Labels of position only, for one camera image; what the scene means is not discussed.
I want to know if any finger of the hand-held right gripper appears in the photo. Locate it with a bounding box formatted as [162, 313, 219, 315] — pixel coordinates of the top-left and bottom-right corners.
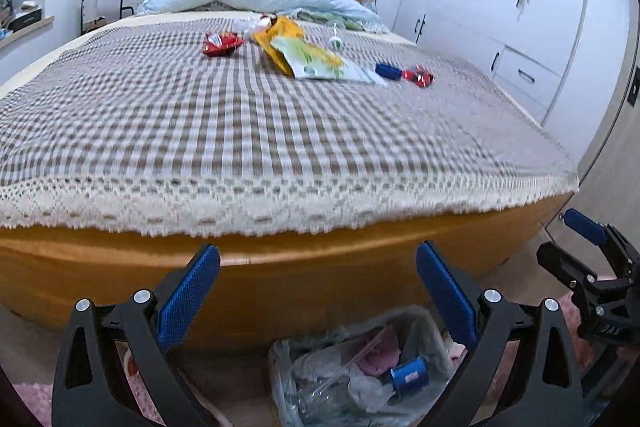
[536, 241, 640, 299]
[562, 209, 640, 278]

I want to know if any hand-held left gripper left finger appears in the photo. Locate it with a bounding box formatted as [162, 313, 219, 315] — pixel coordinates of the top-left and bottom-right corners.
[51, 243, 221, 427]

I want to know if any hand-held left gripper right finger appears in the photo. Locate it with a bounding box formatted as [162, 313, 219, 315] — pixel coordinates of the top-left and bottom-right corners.
[416, 240, 586, 427]

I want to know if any blue carton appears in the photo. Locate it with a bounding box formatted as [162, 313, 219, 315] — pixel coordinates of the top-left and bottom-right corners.
[389, 356, 431, 395]

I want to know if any purple cloth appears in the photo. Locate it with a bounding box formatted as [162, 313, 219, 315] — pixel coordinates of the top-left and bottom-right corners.
[357, 332, 403, 375]

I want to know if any white plastic bag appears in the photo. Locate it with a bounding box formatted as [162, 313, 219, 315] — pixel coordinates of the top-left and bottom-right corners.
[347, 374, 396, 413]

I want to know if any bin with printed plastic liner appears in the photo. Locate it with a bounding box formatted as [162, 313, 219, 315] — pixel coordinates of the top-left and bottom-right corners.
[268, 304, 463, 427]

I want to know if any small red wrapper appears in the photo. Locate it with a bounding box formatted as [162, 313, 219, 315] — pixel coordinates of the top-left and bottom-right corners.
[402, 66, 436, 88]

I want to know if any red snack packet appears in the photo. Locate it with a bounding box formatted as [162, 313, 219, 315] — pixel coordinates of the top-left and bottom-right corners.
[202, 33, 246, 58]

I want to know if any green white snack bag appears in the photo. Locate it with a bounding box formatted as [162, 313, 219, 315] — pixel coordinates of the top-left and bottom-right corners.
[270, 36, 388, 85]

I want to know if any yellow snack bag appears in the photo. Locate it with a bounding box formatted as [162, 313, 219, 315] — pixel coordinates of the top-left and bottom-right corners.
[251, 16, 306, 78]

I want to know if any clear plastic bottle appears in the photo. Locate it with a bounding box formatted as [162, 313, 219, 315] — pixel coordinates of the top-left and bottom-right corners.
[327, 22, 346, 52]

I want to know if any white red slipper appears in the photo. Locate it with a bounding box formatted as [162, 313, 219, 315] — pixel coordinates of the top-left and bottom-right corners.
[120, 342, 231, 427]

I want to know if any black box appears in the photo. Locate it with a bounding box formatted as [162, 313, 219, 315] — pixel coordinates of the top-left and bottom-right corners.
[10, 9, 43, 32]

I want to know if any wooden bed frame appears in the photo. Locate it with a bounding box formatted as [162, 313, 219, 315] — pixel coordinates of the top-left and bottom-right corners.
[0, 0, 581, 355]

